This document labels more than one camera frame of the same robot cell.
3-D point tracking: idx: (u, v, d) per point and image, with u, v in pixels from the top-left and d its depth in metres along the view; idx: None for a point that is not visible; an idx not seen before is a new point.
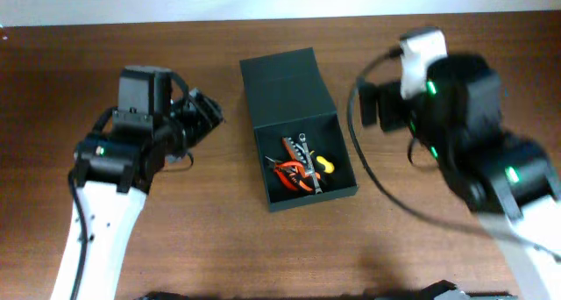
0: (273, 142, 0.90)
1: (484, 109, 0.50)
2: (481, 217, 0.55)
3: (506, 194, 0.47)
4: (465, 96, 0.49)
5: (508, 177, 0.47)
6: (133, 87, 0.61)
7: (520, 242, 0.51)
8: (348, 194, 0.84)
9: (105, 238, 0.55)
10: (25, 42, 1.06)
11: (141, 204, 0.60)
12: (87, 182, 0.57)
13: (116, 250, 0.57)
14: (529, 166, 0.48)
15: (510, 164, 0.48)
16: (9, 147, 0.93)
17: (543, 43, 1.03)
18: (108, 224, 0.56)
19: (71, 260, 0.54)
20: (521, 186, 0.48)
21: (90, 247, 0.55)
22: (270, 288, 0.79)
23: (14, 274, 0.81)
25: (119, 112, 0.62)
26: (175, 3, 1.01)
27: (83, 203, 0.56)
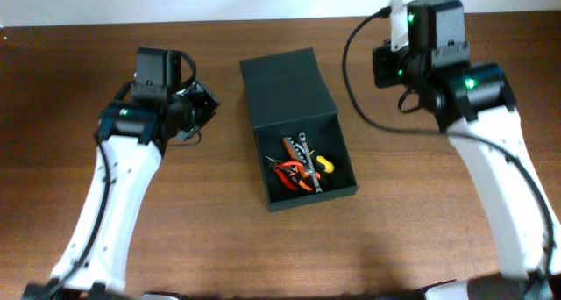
0: (273, 142, 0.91)
1: (451, 32, 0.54)
2: (472, 158, 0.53)
3: (465, 103, 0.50)
4: (433, 19, 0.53)
5: (466, 86, 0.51)
6: (148, 61, 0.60)
7: (500, 159, 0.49)
8: (348, 194, 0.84)
9: (126, 181, 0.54)
10: (26, 43, 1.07)
11: (157, 160, 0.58)
12: (111, 135, 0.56)
13: (134, 197, 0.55)
14: (485, 79, 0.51)
15: (471, 75, 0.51)
16: (8, 146, 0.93)
17: (543, 43, 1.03)
18: (129, 169, 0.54)
19: (94, 202, 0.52)
20: (481, 95, 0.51)
21: (113, 189, 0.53)
22: (270, 288, 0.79)
23: (13, 274, 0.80)
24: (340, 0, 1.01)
25: (138, 82, 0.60)
26: (175, 3, 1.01)
27: (108, 149, 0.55)
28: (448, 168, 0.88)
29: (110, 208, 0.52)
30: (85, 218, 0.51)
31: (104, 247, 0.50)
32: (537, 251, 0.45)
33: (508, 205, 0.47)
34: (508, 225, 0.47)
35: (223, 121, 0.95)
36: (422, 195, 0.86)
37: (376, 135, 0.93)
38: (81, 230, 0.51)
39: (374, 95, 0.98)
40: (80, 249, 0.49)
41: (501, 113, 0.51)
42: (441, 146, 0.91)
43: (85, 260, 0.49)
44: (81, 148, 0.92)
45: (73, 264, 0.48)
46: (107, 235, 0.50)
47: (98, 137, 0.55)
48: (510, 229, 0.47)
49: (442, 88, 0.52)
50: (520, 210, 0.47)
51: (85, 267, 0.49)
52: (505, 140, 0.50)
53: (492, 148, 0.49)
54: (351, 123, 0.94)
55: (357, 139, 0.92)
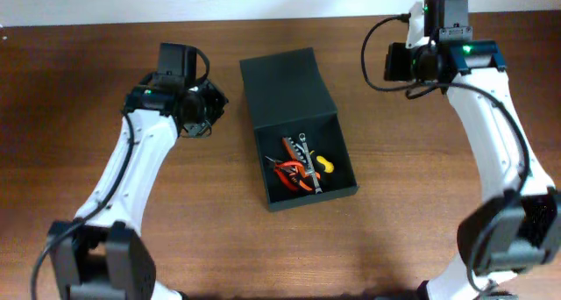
0: (273, 142, 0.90)
1: (458, 18, 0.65)
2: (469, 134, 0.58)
3: (463, 61, 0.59)
4: (441, 4, 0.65)
5: (464, 50, 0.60)
6: (170, 53, 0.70)
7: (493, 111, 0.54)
8: (348, 194, 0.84)
9: (149, 145, 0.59)
10: (26, 42, 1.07)
11: (174, 133, 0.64)
12: (136, 109, 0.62)
13: (153, 161, 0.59)
14: (481, 47, 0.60)
15: (468, 45, 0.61)
16: (8, 146, 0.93)
17: (540, 42, 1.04)
18: (151, 135, 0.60)
19: (117, 159, 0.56)
20: (479, 60, 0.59)
21: (138, 149, 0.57)
22: (271, 288, 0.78)
23: (12, 273, 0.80)
24: None
25: (159, 72, 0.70)
26: (176, 3, 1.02)
27: (133, 118, 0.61)
28: (448, 168, 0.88)
29: (131, 162, 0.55)
30: (109, 172, 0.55)
31: (125, 194, 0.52)
32: (514, 176, 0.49)
33: (490, 140, 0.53)
34: (493, 158, 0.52)
35: (223, 120, 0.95)
36: (422, 194, 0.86)
37: (376, 135, 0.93)
38: (104, 181, 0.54)
39: (374, 94, 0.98)
40: (103, 195, 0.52)
41: (495, 74, 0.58)
42: (441, 145, 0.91)
43: (107, 203, 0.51)
44: (81, 147, 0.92)
45: (96, 206, 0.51)
46: (129, 183, 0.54)
47: (125, 110, 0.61)
48: (493, 162, 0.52)
49: (444, 54, 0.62)
50: (498, 143, 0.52)
51: (106, 210, 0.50)
52: (493, 90, 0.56)
53: (481, 96, 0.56)
54: (351, 123, 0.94)
55: (357, 138, 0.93)
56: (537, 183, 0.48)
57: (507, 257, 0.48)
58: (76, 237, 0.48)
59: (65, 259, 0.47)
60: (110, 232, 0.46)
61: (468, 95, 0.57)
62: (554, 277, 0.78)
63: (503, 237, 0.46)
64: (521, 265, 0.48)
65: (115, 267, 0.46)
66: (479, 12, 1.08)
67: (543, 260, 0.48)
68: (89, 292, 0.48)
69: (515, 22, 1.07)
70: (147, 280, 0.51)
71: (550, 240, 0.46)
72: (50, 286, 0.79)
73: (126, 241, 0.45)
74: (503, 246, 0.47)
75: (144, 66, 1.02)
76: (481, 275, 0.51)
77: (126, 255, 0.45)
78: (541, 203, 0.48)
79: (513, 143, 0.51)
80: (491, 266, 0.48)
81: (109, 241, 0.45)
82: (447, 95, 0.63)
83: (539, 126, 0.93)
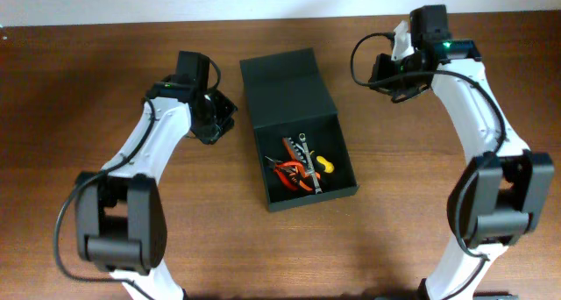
0: (273, 142, 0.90)
1: (438, 25, 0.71)
2: (451, 109, 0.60)
3: (443, 54, 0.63)
4: (423, 15, 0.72)
5: (443, 47, 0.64)
6: (187, 58, 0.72)
7: (467, 89, 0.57)
8: (348, 194, 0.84)
9: (169, 123, 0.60)
10: (25, 41, 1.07)
11: (188, 122, 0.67)
12: (157, 96, 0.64)
13: (171, 140, 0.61)
14: (461, 46, 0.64)
15: (448, 42, 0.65)
16: (7, 146, 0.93)
17: (541, 42, 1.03)
18: (171, 115, 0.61)
19: (139, 132, 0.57)
20: (457, 54, 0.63)
21: (159, 123, 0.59)
22: (270, 288, 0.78)
23: (12, 273, 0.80)
24: None
25: (175, 75, 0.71)
26: (176, 2, 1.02)
27: (156, 103, 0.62)
28: (448, 168, 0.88)
29: (154, 132, 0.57)
30: (131, 137, 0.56)
31: (147, 154, 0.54)
32: (492, 143, 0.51)
33: (470, 114, 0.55)
34: (472, 128, 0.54)
35: None
36: (422, 195, 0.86)
37: (376, 135, 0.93)
38: (128, 142, 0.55)
39: (374, 95, 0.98)
40: (127, 153, 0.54)
41: (472, 64, 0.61)
42: (441, 145, 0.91)
43: (131, 159, 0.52)
44: (81, 146, 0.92)
45: (120, 160, 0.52)
46: (152, 147, 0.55)
47: (147, 96, 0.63)
48: (473, 133, 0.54)
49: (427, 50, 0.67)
50: (478, 115, 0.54)
51: (129, 165, 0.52)
52: (471, 74, 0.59)
53: (460, 80, 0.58)
54: (351, 123, 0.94)
55: (357, 138, 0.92)
56: (513, 147, 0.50)
57: (494, 222, 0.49)
58: (100, 186, 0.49)
59: (88, 206, 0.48)
60: (131, 182, 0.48)
61: (449, 78, 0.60)
62: (554, 277, 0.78)
63: (486, 195, 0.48)
64: (507, 231, 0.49)
65: (135, 215, 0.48)
66: (479, 12, 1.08)
67: (526, 224, 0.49)
68: (104, 245, 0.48)
69: (515, 22, 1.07)
70: (159, 242, 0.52)
71: (528, 200, 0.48)
72: (49, 286, 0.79)
73: (148, 189, 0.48)
74: (489, 209, 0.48)
75: (144, 67, 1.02)
76: (472, 246, 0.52)
77: (147, 202, 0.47)
78: (521, 168, 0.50)
79: (491, 116, 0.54)
80: (479, 231, 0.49)
81: (131, 189, 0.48)
82: (432, 86, 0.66)
83: (541, 126, 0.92)
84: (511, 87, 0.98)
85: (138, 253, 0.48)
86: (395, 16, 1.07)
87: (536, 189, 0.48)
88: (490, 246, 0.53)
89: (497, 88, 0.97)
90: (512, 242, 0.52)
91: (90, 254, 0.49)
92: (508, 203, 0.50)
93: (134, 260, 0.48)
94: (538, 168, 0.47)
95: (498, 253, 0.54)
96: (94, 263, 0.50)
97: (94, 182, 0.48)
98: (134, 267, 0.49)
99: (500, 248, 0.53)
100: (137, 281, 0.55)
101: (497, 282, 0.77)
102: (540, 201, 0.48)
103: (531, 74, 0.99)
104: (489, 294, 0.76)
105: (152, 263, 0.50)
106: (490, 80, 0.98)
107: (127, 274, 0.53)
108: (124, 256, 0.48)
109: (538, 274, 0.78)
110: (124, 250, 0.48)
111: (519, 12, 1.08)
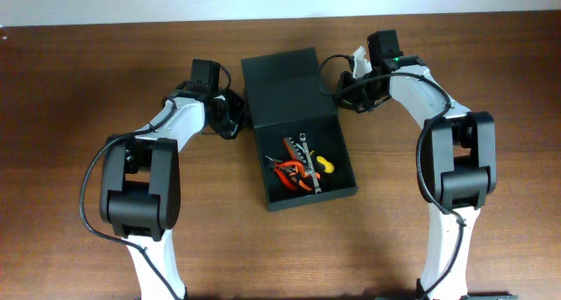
0: (273, 142, 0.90)
1: (392, 46, 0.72)
2: (407, 102, 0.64)
3: (395, 65, 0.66)
4: (376, 38, 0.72)
5: (395, 60, 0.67)
6: (198, 67, 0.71)
7: (414, 83, 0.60)
8: (346, 194, 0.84)
9: (189, 114, 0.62)
10: (24, 41, 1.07)
11: (203, 121, 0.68)
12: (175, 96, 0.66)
13: (188, 132, 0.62)
14: (409, 60, 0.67)
15: (398, 57, 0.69)
16: (7, 146, 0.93)
17: (541, 43, 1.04)
18: (189, 107, 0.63)
19: (160, 114, 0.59)
20: (408, 64, 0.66)
21: (181, 110, 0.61)
22: (271, 288, 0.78)
23: (14, 273, 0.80)
24: (339, 0, 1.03)
25: (188, 84, 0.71)
26: (176, 2, 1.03)
27: (177, 98, 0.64)
28: None
29: (177, 116, 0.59)
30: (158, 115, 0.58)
31: (170, 128, 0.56)
32: (439, 111, 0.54)
33: (419, 97, 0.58)
34: (422, 109, 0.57)
35: None
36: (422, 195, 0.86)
37: (376, 135, 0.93)
38: (157, 117, 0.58)
39: None
40: (153, 124, 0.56)
41: (417, 67, 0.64)
42: None
43: (157, 128, 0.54)
44: (81, 146, 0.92)
45: (146, 129, 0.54)
46: (175, 124, 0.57)
47: (166, 96, 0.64)
48: (424, 111, 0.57)
49: (379, 66, 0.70)
50: (424, 95, 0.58)
51: (154, 133, 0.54)
52: (422, 74, 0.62)
53: (410, 77, 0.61)
54: (351, 123, 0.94)
55: (357, 138, 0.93)
56: (457, 111, 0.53)
57: (458, 179, 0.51)
58: (128, 148, 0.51)
59: (116, 165, 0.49)
60: (156, 142, 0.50)
61: (401, 78, 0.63)
62: (553, 277, 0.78)
63: (443, 153, 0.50)
64: (472, 189, 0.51)
65: (155, 176, 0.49)
66: (479, 13, 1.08)
67: (487, 181, 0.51)
68: (122, 205, 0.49)
69: (515, 22, 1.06)
70: (174, 208, 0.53)
71: (479, 156, 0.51)
72: (52, 286, 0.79)
73: (171, 148, 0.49)
74: (448, 167, 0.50)
75: (144, 67, 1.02)
76: (444, 211, 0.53)
77: (168, 162, 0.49)
78: (471, 131, 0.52)
79: (438, 96, 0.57)
80: (444, 189, 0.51)
81: (157, 150, 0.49)
82: (390, 93, 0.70)
83: (540, 126, 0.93)
84: (512, 87, 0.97)
85: (155, 216, 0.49)
86: (396, 16, 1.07)
87: (485, 144, 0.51)
88: (461, 210, 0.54)
89: (498, 88, 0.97)
90: (481, 204, 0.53)
91: (110, 213, 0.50)
92: (465, 165, 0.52)
93: (152, 220, 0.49)
94: (481, 124, 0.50)
95: (472, 216, 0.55)
96: (112, 224, 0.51)
97: (123, 142, 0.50)
98: (152, 227, 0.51)
99: (472, 211, 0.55)
100: (149, 248, 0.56)
101: (495, 282, 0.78)
102: (491, 154, 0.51)
103: (530, 74, 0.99)
104: (488, 294, 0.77)
105: (169, 224, 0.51)
106: (491, 80, 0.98)
107: (141, 239, 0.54)
108: (142, 216, 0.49)
109: (537, 274, 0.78)
110: (144, 211, 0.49)
111: (519, 13, 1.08)
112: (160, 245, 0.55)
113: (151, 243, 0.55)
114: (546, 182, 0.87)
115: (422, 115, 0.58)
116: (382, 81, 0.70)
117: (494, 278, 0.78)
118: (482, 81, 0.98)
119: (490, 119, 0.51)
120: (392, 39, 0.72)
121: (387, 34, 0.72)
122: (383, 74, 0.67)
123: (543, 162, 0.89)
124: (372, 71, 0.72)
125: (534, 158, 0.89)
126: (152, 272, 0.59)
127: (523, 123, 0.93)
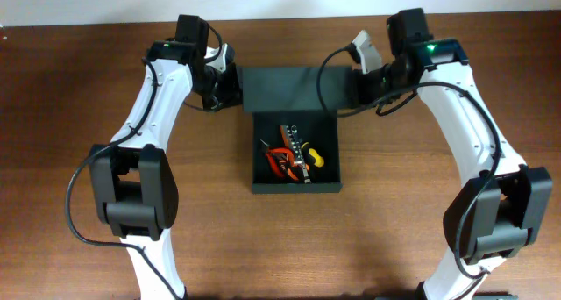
0: (270, 127, 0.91)
1: (419, 28, 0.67)
2: (438, 110, 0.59)
3: (428, 59, 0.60)
4: (401, 17, 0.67)
5: (428, 47, 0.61)
6: (187, 24, 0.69)
7: (456, 101, 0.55)
8: (332, 190, 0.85)
9: (172, 88, 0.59)
10: (24, 41, 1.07)
11: (190, 90, 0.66)
12: (156, 59, 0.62)
13: (173, 107, 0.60)
14: (446, 46, 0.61)
15: (432, 43, 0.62)
16: (5, 146, 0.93)
17: (541, 43, 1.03)
18: (170, 79, 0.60)
19: (141, 98, 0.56)
20: (443, 57, 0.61)
21: (162, 88, 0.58)
22: (271, 287, 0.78)
23: (13, 274, 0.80)
24: None
25: (176, 38, 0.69)
26: (176, 2, 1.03)
27: (154, 66, 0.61)
28: (448, 168, 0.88)
29: (158, 96, 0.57)
30: (136, 106, 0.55)
31: (154, 124, 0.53)
32: (489, 162, 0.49)
33: (462, 128, 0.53)
34: (465, 145, 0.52)
35: (221, 120, 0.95)
36: (422, 195, 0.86)
37: (376, 135, 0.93)
38: (133, 111, 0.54)
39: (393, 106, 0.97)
40: (134, 122, 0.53)
41: (458, 68, 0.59)
42: (441, 145, 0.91)
43: (138, 130, 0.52)
44: (80, 146, 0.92)
45: (128, 132, 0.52)
46: (158, 116, 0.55)
47: (145, 59, 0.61)
48: (466, 148, 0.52)
49: (410, 54, 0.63)
50: (471, 131, 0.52)
51: (137, 136, 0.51)
52: (458, 82, 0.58)
53: (448, 88, 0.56)
54: (353, 122, 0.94)
55: (357, 138, 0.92)
56: (509, 163, 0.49)
57: (493, 239, 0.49)
58: (113, 158, 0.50)
59: (103, 175, 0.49)
60: (143, 152, 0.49)
61: (436, 88, 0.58)
62: (554, 276, 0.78)
63: (486, 217, 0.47)
64: (507, 246, 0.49)
65: (148, 184, 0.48)
66: (480, 13, 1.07)
67: (525, 237, 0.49)
68: (124, 206, 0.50)
69: (515, 22, 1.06)
70: (173, 205, 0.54)
71: (526, 217, 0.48)
72: (52, 286, 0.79)
73: (159, 159, 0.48)
74: (487, 230, 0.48)
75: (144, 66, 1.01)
76: (470, 263, 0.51)
77: (157, 171, 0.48)
78: (517, 182, 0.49)
79: (484, 131, 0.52)
80: (478, 250, 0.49)
81: (142, 159, 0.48)
82: (419, 94, 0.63)
83: (540, 127, 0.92)
84: (512, 87, 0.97)
85: (154, 215, 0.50)
86: None
87: (536, 204, 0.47)
88: (489, 259, 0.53)
89: (497, 88, 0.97)
90: (510, 254, 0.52)
91: (110, 215, 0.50)
92: (506, 217, 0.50)
93: (149, 220, 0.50)
94: (536, 184, 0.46)
95: (496, 264, 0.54)
96: (111, 224, 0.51)
97: (108, 153, 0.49)
98: (149, 227, 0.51)
99: (498, 260, 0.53)
100: (147, 248, 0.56)
101: (495, 282, 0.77)
102: (537, 217, 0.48)
103: (530, 74, 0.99)
104: (489, 294, 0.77)
105: (167, 223, 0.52)
106: (490, 80, 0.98)
107: (139, 239, 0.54)
108: (140, 217, 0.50)
109: (537, 274, 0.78)
110: (142, 209, 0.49)
111: (520, 13, 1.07)
112: (159, 245, 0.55)
113: (150, 243, 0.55)
114: None
115: (461, 146, 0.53)
116: (408, 74, 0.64)
117: (494, 278, 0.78)
118: (481, 81, 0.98)
119: (547, 177, 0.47)
120: (415, 16, 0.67)
121: (411, 13, 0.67)
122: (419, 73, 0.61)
123: (543, 161, 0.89)
124: (398, 59, 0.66)
125: (532, 158, 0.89)
126: (151, 272, 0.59)
127: (523, 123, 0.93)
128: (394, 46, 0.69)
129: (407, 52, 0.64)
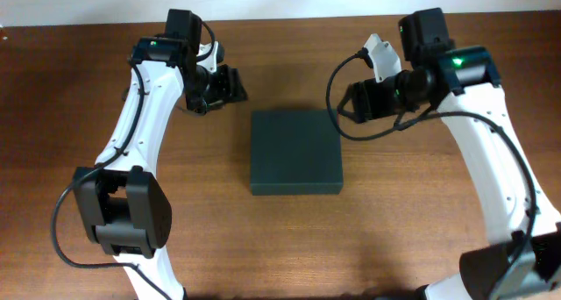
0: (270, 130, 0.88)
1: (437, 33, 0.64)
2: (463, 141, 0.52)
3: (454, 75, 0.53)
4: (416, 21, 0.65)
5: (454, 61, 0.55)
6: (175, 17, 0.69)
7: (485, 139, 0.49)
8: (332, 190, 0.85)
9: (159, 95, 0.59)
10: (24, 41, 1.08)
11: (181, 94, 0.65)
12: (142, 60, 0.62)
13: (164, 113, 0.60)
14: (476, 60, 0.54)
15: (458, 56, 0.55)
16: (5, 146, 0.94)
17: (541, 44, 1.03)
18: (159, 86, 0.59)
19: (129, 110, 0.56)
20: (472, 72, 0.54)
21: (149, 96, 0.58)
22: (271, 287, 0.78)
23: (14, 274, 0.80)
24: (341, 0, 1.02)
25: (165, 33, 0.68)
26: (176, 3, 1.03)
27: (141, 70, 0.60)
28: (447, 168, 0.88)
29: (145, 107, 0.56)
30: (123, 121, 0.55)
31: (141, 141, 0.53)
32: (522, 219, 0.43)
33: (493, 174, 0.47)
34: (495, 192, 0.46)
35: (221, 121, 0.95)
36: (422, 194, 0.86)
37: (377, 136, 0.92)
38: (119, 128, 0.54)
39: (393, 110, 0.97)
40: (120, 139, 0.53)
41: (486, 87, 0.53)
42: (440, 146, 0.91)
43: (124, 150, 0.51)
44: (80, 146, 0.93)
45: (113, 153, 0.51)
46: (144, 128, 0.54)
47: (131, 60, 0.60)
48: (496, 197, 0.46)
49: (433, 67, 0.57)
50: (503, 179, 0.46)
51: (124, 156, 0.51)
52: (488, 111, 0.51)
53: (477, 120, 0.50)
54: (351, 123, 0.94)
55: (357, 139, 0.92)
56: (544, 222, 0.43)
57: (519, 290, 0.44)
58: (98, 181, 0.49)
59: (89, 200, 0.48)
60: (131, 174, 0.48)
61: (463, 118, 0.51)
62: None
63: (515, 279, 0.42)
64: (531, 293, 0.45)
65: (137, 208, 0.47)
66: (479, 14, 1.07)
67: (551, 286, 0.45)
68: (115, 226, 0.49)
69: (516, 23, 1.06)
70: (166, 224, 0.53)
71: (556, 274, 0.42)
72: (53, 286, 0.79)
73: (146, 183, 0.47)
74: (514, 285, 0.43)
75: None
76: None
77: (146, 197, 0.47)
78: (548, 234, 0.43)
79: (520, 181, 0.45)
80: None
81: (130, 182, 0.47)
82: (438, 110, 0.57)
83: (538, 127, 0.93)
84: (511, 88, 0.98)
85: (145, 232, 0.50)
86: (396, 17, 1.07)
87: None
88: None
89: None
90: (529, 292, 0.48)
91: (100, 236, 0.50)
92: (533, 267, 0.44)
93: (141, 239, 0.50)
94: None
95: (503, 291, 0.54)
96: (102, 245, 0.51)
97: (92, 179, 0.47)
98: (140, 245, 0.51)
99: None
100: (141, 265, 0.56)
101: None
102: None
103: (529, 75, 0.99)
104: None
105: (159, 242, 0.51)
106: None
107: (132, 257, 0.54)
108: (133, 238, 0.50)
109: None
110: (134, 230, 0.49)
111: (521, 13, 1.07)
112: (153, 261, 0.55)
113: (144, 260, 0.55)
114: (543, 182, 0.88)
115: (491, 193, 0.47)
116: (430, 89, 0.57)
117: None
118: None
119: None
120: (426, 16, 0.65)
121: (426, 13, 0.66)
122: (442, 88, 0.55)
123: (541, 163, 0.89)
124: (418, 71, 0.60)
125: (530, 159, 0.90)
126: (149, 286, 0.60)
127: (522, 124, 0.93)
128: (408, 53, 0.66)
129: (428, 64, 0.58)
